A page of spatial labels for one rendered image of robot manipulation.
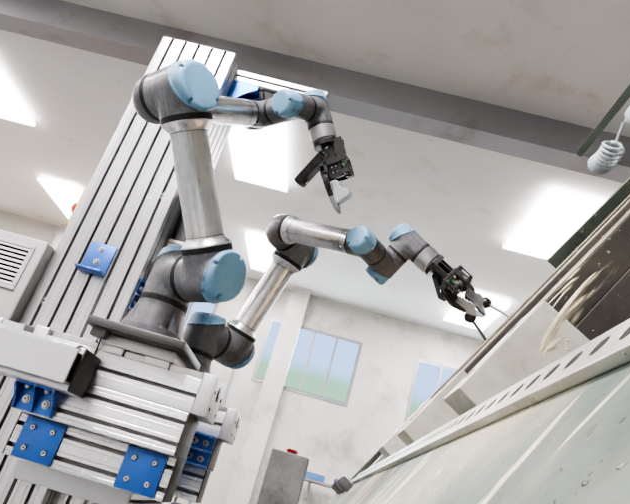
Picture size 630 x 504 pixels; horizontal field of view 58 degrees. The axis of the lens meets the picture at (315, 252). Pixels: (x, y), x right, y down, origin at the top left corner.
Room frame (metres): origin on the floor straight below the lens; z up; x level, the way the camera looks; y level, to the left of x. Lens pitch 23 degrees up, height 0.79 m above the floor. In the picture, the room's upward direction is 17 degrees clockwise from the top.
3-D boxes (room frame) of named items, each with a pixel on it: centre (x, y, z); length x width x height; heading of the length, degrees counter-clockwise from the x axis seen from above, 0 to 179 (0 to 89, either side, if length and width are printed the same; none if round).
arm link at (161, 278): (1.35, 0.31, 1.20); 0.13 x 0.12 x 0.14; 47
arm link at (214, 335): (1.85, 0.27, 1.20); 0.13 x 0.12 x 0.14; 139
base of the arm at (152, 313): (1.35, 0.31, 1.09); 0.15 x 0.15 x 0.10
